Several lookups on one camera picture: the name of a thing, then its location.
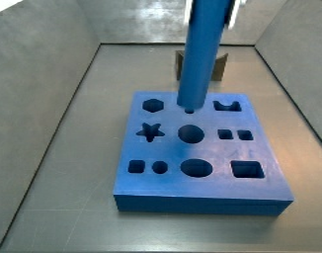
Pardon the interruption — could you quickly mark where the blue shape sorter block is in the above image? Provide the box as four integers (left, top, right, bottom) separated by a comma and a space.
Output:
114, 92, 295, 215

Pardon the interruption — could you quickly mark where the dark curved cradle stand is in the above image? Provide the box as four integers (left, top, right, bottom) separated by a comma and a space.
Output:
176, 50, 229, 81

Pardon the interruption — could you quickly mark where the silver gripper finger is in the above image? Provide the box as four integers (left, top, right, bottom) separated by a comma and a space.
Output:
184, 0, 193, 26
226, 0, 249, 30

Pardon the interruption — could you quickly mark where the blue cylinder peg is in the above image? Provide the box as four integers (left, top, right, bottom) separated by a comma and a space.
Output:
177, 0, 233, 112

